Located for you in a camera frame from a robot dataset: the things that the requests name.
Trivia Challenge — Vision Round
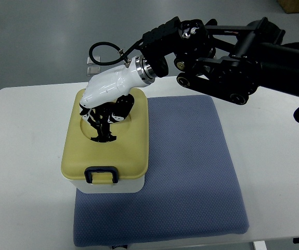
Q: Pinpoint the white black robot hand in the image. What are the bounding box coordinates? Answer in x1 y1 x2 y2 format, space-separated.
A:
79 55 155 124

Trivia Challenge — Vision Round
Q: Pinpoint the yellow box lid with handle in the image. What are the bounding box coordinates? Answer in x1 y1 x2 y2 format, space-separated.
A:
61 89 149 181

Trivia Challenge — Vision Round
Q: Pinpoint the brown cardboard box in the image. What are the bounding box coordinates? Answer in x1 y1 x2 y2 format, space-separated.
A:
277 0 299 14

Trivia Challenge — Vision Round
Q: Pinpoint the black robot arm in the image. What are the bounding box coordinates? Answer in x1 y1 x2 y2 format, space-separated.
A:
80 17 299 142

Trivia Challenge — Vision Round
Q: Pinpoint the lower silver floor plate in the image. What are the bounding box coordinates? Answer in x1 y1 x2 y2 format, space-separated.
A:
87 66 101 76

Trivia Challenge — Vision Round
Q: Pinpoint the blue textured mat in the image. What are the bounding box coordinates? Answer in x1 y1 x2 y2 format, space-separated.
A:
73 95 249 247

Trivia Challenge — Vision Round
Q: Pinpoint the white storage box base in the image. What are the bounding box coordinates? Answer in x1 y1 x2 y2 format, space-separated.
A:
69 175 145 194

